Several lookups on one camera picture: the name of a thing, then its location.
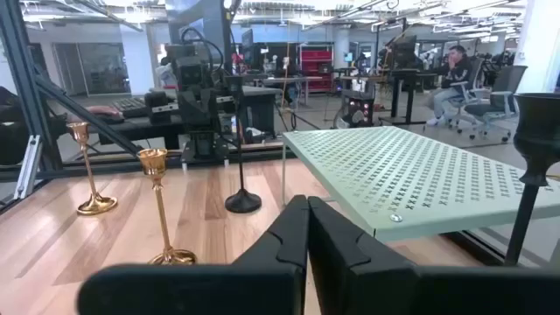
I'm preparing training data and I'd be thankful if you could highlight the grey table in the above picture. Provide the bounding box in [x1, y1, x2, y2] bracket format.
[261, 75, 324, 109]

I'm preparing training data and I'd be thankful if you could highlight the black monitor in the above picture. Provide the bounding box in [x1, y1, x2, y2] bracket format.
[390, 34, 418, 70]

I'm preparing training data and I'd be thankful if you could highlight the gold candlestick holder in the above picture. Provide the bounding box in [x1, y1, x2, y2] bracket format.
[136, 147, 198, 266]
[66, 121, 118, 216]

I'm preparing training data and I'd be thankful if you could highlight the black candlestick holder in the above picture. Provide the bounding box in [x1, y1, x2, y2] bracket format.
[503, 91, 560, 267]
[224, 74, 263, 214]

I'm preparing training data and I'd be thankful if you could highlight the office chair with white frame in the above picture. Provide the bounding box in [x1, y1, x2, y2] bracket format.
[445, 56, 487, 132]

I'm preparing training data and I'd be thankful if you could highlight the black computer keyboard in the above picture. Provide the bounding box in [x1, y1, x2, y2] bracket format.
[111, 96, 149, 119]

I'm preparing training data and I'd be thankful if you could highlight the person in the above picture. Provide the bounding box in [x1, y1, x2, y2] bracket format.
[426, 44, 474, 128]

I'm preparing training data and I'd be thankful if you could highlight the dark desk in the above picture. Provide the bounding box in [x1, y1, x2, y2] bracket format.
[98, 85, 284, 152]

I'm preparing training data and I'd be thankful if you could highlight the silver frame bracket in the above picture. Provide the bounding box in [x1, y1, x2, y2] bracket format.
[13, 134, 43, 200]

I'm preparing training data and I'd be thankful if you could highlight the grey office chair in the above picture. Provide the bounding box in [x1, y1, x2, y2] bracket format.
[463, 64, 529, 142]

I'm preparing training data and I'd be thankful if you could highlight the black aluminium frame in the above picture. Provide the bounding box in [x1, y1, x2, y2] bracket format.
[0, 0, 290, 211]

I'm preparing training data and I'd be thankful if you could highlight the black device with red lights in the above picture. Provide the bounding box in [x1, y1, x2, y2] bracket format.
[339, 88, 376, 129]

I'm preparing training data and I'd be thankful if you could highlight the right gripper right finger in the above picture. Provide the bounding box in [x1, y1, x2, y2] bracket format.
[308, 196, 560, 315]

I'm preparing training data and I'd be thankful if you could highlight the black standing desk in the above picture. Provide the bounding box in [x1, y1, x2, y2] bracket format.
[384, 67, 438, 127]

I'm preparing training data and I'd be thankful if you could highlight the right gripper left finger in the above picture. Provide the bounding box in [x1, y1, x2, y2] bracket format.
[76, 194, 311, 315]

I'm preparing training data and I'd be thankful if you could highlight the red storage shelf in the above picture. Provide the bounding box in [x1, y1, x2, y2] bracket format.
[298, 43, 335, 94]

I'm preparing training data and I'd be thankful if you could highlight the green perforated metal riser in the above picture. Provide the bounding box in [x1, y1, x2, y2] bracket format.
[281, 125, 560, 244]

